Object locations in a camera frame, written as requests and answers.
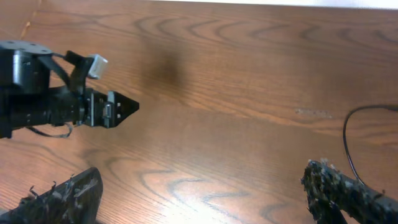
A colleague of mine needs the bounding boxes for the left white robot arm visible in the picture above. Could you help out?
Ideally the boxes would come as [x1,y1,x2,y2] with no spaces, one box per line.
[1,40,139,138]

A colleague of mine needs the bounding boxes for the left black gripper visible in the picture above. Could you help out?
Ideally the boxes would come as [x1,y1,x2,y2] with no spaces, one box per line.
[73,88,139,128]

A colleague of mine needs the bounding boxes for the black cable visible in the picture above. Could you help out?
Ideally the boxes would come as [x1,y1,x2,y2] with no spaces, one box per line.
[343,105,398,187]

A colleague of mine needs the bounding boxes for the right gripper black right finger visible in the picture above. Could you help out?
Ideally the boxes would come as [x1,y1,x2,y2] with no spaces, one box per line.
[301,160,397,224]

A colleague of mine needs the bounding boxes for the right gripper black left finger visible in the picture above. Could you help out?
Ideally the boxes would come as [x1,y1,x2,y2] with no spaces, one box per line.
[1,167,103,224]

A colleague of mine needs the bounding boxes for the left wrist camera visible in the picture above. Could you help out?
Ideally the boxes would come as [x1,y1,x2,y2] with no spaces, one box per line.
[65,50,108,93]

